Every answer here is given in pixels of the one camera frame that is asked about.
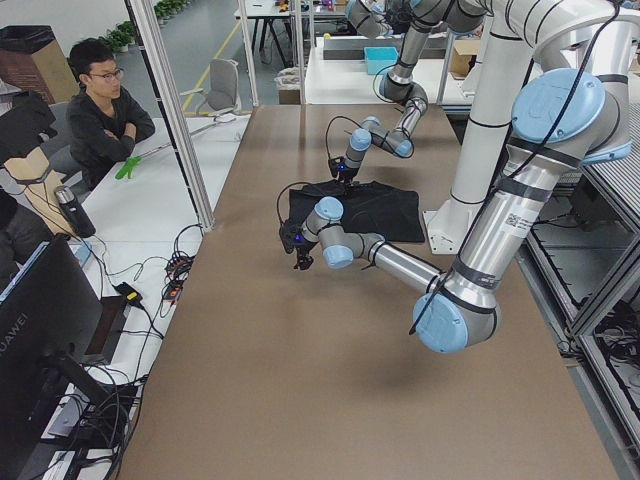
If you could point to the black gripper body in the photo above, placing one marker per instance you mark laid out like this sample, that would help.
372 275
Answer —
302 249
346 176

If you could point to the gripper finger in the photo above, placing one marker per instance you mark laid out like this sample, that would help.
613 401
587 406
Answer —
304 261

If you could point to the black printed t-shirt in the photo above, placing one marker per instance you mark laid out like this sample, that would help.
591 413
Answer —
368 208

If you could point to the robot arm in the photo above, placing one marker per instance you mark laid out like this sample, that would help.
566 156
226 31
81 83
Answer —
561 120
378 18

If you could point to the blue plastic bin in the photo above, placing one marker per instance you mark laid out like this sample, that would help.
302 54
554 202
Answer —
379 59

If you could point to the red black USB hub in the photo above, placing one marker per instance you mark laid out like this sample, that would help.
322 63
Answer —
177 270

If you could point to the white office chair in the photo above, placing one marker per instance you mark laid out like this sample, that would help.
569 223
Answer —
222 97

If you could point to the black power adapter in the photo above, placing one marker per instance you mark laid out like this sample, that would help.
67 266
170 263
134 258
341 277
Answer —
132 296

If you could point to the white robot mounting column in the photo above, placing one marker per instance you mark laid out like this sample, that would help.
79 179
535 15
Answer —
597 36

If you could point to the black thermos bottle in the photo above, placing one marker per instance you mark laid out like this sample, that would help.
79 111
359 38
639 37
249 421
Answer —
73 212

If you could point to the seated man in black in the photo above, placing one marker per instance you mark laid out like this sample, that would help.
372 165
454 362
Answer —
105 121

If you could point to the black Huawei monitor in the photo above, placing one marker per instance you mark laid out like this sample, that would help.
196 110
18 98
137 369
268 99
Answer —
48 319

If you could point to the brown cardboard bin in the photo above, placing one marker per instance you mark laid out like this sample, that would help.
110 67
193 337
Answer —
32 59

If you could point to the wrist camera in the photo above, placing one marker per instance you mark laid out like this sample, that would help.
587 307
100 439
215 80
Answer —
337 167
290 236

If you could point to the aluminium frame post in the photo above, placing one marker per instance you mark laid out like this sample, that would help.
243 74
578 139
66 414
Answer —
152 48

